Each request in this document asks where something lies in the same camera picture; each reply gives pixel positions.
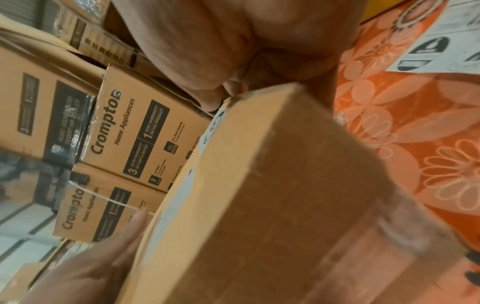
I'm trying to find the person's right hand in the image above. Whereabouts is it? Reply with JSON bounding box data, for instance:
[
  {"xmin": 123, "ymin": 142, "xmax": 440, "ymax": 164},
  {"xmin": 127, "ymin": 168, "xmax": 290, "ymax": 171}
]
[{"xmin": 110, "ymin": 0, "xmax": 369, "ymax": 114}]

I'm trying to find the person's left hand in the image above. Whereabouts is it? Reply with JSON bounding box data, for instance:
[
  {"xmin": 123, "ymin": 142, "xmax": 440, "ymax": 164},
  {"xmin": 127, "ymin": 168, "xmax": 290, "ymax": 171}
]
[{"xmin": 22, "ymin": 207, "xmax": 151, "ymax": 304}]

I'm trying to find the small cardboard box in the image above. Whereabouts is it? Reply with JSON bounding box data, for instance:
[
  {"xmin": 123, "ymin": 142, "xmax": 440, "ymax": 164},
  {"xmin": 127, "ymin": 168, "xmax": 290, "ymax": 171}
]
[{"xmin": 116, "ymin": 82, "xmax": 468, "ymax": 304}]

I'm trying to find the black-white fragile sticker sheet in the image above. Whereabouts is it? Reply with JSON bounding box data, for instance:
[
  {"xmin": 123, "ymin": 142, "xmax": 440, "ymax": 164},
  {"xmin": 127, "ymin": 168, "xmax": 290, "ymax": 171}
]
[{"xmin": 385, "ymin": 0, "xmax": 480, "ymax": 76}]

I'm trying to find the stack of Crompton cartons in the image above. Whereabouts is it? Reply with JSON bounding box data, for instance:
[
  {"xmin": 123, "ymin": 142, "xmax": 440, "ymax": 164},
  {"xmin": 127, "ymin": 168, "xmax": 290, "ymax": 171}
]
[{"xmin": 0, "ymin": 0, "xmax": 219, "ymax": 245}]

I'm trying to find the orange floral tablecloth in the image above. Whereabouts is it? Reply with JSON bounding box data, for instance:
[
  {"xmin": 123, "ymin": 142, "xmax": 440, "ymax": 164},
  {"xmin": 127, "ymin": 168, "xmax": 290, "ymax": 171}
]
[{"xmin": 329, "ymin": 0, "xmax": 480, "ymax": 304}]

